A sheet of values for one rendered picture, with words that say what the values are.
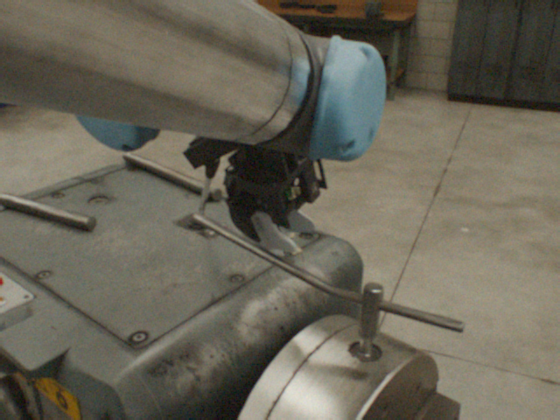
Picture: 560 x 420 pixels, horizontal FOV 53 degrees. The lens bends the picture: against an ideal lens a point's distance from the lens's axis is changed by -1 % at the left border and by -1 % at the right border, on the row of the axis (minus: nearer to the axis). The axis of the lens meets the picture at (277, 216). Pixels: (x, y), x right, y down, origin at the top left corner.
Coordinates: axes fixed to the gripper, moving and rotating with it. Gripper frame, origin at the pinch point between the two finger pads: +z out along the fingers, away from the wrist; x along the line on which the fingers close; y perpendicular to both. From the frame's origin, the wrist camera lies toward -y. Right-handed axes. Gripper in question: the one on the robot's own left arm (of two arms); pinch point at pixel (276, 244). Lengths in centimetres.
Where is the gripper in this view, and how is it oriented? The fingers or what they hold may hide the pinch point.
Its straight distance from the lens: 69.1
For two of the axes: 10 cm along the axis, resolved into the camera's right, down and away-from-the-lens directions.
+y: 7.6, 2.8, -5.8
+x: 6.0, -6.3, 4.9
